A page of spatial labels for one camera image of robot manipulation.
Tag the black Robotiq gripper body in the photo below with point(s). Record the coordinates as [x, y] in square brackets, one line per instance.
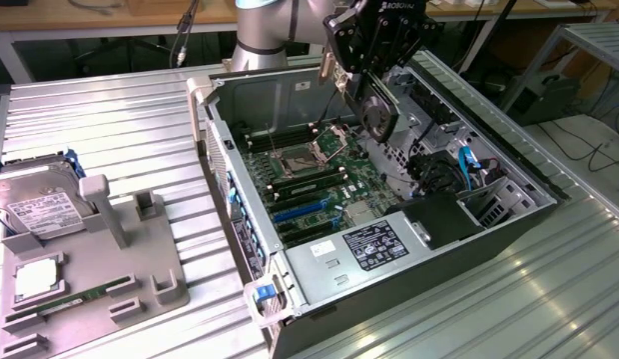
[394, 11]

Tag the black CPU cooler fan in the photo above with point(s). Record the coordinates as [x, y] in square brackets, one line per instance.
[379, 119]

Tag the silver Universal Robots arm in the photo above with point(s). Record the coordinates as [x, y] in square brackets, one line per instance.
[260, 33]

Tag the blue expansion slot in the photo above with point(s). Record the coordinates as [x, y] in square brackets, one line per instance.
[300, 211]

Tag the black expansion slot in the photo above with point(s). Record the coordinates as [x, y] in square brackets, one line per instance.
[306, 232]

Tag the metal socket cover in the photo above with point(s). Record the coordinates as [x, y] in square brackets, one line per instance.
[321, 149]

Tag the metal drive cage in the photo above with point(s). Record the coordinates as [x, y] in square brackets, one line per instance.
[397, 157]

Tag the black floor box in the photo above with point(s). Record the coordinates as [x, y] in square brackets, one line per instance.
[549, 101]

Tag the CPU socket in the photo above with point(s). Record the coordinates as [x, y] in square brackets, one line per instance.
[294, 162]

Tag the metal slat shelf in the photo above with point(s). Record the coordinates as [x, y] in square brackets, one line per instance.
[599, 41]

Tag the green motherboard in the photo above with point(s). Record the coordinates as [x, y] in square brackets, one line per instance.
[359, 187]

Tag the installed RAM stick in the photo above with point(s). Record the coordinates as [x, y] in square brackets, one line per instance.
[305, 188]

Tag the wooden desk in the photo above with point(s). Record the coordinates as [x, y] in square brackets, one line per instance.
[140, 16]

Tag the black chair base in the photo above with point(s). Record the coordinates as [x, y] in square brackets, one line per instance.
[136, 45]

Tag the silver chipset heatsink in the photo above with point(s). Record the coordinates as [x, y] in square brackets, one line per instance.
[362, 213]

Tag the black plastic air shroud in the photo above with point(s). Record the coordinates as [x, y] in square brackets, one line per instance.
[439, 220]

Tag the grey power supply unit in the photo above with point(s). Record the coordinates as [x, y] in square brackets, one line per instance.
[330, 276]

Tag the black open PC case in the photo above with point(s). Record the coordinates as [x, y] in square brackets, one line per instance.
[414, 291]

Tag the blue case latch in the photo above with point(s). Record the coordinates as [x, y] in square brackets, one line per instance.
[264, 293]

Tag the hard disk with blue caddy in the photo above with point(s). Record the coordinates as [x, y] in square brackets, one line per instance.
[41, 202]

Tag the grey plastic parts rack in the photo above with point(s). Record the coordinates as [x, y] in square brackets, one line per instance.
[116, 269]

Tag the green RAM stick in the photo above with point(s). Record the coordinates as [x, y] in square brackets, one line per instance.
[85, 297]

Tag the silver CPU chip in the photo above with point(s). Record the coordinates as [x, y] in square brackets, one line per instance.
[37, 278]

